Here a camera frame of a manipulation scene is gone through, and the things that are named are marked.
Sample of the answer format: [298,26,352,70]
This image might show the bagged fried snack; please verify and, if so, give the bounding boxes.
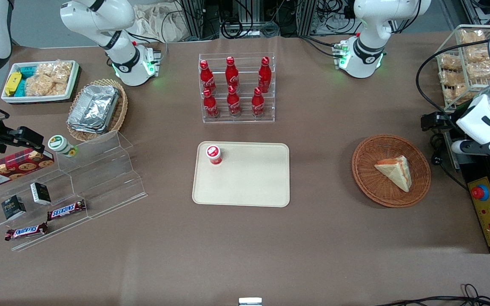
[459,29,489,46]
[444,85,476,105]
[439,70,469,87]
[438,53,463,71]
[464,45,490,63]
[466,62,490,81]

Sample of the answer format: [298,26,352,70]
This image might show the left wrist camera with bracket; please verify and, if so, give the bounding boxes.
[451,133,490,159]

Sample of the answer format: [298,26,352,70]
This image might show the black floor cables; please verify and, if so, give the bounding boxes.
[375,283,490,306]

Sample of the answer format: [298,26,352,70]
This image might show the red cola bottle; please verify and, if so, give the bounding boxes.
[203,88,220,119]
[258,56,272,94]
[199,60,217,94]
[227,85,242,118]
[225,56,240,91]
[251,87,266,118]

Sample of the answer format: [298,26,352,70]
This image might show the black power cable with plug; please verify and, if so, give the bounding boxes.
[430,133,469,190]

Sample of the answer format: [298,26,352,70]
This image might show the stack of foil trays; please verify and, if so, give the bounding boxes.
[67,85,120,135]

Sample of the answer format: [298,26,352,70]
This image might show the Snickers bar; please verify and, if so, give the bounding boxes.
[4,222,49,242]
[47,199,87,221]

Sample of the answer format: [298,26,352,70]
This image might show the beige cloth bag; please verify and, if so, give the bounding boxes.
[131,3,188,43]

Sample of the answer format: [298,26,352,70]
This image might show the teal snack packet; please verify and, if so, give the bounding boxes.
[14,65,39,97]

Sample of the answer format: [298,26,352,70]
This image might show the coiled black cable bundle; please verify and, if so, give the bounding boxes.
[221,18,280,40]

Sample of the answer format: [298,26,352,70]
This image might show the clear acrylic bottle rack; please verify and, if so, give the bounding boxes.
[198,53,276,124]

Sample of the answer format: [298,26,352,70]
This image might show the round brown wicker basket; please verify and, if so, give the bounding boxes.
[351,134,432,208]

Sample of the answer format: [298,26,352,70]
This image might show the beige plastic tray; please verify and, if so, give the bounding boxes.
[192,142,291,208]

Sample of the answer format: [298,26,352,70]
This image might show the green white yoghurt cup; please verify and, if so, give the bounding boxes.
[48,135,78,158]

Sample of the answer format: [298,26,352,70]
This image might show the yellow snack packet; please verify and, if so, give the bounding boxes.
[5,72,23,97]

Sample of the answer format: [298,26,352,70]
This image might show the red emergency stop button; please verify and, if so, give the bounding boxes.
[471,184,490,201]

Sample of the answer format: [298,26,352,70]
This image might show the small red white cup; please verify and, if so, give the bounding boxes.
[205,145,223,166]

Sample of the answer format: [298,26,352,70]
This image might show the clear acrylic stepped shelf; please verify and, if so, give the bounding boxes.
[0,130,148,252]

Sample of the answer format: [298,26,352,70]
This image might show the clear bag of crackers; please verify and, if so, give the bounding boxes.
[25,61,74,97]

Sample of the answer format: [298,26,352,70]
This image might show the oval light wicker basket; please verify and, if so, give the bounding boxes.
[66,79,128,143]

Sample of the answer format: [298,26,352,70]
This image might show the red tartan cookie box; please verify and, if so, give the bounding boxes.
[0,148,55,190]

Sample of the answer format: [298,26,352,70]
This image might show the black appliance box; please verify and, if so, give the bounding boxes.
[444,127,490,254]

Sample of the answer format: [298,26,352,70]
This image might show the triangular sandwich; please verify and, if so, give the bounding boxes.
[374,155,412,193]

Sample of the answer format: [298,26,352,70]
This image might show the white wire rack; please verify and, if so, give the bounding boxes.
[434,24,490,114]

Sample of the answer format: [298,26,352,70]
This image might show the small black carton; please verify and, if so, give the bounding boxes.
[30,182,52,206]
[1,195,27,221]

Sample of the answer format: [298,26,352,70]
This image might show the white rectangular snack bin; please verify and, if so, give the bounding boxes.
[0,60,80,104]

